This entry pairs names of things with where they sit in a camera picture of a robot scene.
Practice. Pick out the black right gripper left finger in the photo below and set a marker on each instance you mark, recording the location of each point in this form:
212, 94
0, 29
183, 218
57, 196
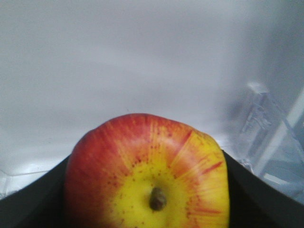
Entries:
21, 207

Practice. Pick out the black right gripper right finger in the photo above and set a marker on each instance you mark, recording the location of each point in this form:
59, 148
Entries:
255, 204

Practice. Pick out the red yellow apple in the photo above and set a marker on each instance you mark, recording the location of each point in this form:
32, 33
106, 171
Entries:
145, 171

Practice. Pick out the clear upper door bin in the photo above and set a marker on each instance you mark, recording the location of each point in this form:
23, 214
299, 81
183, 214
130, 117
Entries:
254, 132

